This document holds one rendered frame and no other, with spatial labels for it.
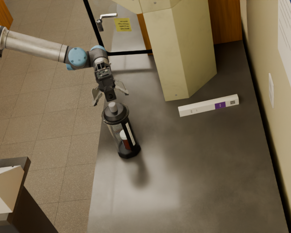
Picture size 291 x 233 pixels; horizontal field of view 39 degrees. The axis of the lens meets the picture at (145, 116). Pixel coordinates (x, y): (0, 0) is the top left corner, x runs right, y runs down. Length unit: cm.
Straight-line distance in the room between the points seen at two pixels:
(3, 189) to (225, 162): 86
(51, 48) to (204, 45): 66
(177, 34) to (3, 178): 89
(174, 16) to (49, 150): 193
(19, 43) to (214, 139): 89
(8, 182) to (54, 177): 136
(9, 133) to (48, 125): 34
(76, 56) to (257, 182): 87
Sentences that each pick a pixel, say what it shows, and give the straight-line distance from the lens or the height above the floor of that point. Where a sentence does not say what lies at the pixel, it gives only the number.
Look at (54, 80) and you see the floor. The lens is 391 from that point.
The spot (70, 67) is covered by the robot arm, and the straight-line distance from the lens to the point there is 189.
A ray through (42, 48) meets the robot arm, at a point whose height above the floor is 133.
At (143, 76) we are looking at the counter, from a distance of 206.
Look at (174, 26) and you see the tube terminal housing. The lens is 164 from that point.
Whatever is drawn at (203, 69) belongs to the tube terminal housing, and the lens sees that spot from 189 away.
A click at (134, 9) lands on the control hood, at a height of 144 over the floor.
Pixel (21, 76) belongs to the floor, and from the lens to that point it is 415.
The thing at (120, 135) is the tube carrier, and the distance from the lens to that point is 161.
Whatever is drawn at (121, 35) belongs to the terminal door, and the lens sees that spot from 208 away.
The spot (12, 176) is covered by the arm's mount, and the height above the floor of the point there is 101.
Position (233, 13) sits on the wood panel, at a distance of 208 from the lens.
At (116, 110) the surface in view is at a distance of 156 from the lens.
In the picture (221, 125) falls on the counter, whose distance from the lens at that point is 175.
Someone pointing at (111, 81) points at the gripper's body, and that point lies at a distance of 174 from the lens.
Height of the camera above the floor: 223
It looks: 44 degrees down
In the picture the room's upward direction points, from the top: 18 degrees counter-clockwise
